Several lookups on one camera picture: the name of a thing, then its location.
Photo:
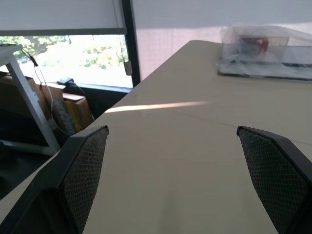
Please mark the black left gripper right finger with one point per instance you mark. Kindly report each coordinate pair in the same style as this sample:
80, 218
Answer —
275, 175

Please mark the small brown cardboard box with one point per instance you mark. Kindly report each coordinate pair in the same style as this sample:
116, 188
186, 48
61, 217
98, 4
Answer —
75, 112

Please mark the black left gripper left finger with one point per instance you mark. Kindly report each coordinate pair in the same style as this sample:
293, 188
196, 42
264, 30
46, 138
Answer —
73, 175

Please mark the white metal frame table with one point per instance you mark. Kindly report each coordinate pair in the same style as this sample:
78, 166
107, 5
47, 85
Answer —
26, 97

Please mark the small black device on sill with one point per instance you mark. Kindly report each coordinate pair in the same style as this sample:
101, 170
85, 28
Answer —
65, 81

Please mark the black window frame post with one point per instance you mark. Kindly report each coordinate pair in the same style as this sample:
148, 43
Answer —
132, 41

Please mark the white roller blind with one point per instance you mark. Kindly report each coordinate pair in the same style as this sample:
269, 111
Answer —
61, 14

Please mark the plastic-wrapped device with red part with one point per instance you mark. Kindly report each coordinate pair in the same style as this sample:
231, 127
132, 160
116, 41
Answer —
265, 51

